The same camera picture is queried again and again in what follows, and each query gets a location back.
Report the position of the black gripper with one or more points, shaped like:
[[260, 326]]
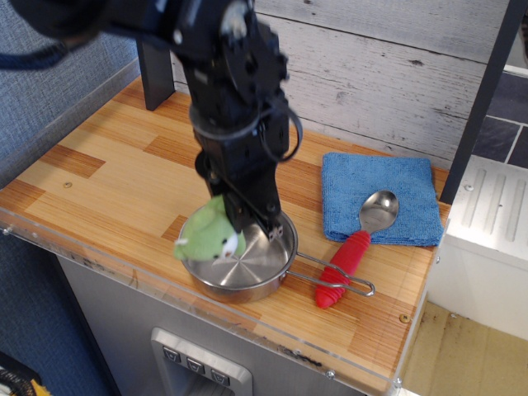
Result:
[[239, 164]]

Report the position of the stainless steel pot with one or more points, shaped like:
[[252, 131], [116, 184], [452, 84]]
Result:
[[260, 270]]

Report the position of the green plush frog toy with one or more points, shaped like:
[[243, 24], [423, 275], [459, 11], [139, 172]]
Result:
[[208, 235]]

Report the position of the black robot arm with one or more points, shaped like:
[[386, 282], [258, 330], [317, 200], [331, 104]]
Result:
[[233, 67]]

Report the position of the blue folded cloth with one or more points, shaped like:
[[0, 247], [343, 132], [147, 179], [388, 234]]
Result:
[[349, 179]]

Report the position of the silver control panel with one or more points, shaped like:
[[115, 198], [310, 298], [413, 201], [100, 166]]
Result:
[[190, 369]]

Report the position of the grey toy dishwasher front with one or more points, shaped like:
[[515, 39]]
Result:
[[281, 343]]

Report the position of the clear acrylic edge guard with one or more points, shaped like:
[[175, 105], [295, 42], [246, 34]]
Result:
[[376, 330]]

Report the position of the white ridged cabinet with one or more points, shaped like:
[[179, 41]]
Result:
[[481, 263]]

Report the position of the red handled metal spoon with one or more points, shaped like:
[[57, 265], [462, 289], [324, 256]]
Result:
[[377, 213]]

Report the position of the left dark frame post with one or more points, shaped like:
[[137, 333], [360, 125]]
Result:
[[156, 72]]

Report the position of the dark frame post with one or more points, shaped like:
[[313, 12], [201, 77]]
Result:
[[156, 72], [491, 77]]

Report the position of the right dark frame post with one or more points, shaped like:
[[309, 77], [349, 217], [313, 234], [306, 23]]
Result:
[[491, 77]]

